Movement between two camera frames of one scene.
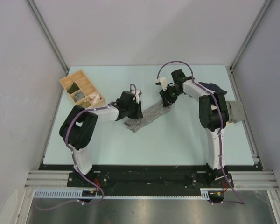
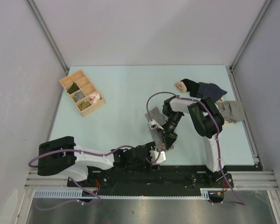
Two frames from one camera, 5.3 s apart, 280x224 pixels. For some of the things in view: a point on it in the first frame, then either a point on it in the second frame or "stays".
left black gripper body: (133, 110) to (149, 146)
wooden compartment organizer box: (81, 91) stays
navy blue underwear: (212, 87) stays
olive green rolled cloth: (85, 104) stays
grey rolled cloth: (80, 95) stays
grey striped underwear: (148, 116) to (156, 120)
